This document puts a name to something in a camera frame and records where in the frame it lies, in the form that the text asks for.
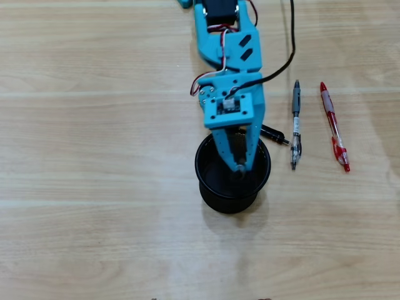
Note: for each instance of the red retractable pen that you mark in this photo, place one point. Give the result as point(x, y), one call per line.
point(332, 118)

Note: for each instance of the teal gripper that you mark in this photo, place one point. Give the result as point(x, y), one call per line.
point(247, 84)

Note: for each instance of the black retractable pen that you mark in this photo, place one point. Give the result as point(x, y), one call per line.
point(275, 135)

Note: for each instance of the teal robot base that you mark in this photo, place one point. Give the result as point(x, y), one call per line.
point(185, 3)

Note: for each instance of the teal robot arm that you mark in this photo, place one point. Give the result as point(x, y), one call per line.
point(209, 47)

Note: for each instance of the black mesh pen holder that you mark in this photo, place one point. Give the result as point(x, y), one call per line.
point(231, 204)

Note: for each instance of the grey grip clear pen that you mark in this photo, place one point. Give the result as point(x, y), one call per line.
point(296, 103)

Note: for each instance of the clear pen with black cap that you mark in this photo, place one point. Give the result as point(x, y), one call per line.
point(239, 169)

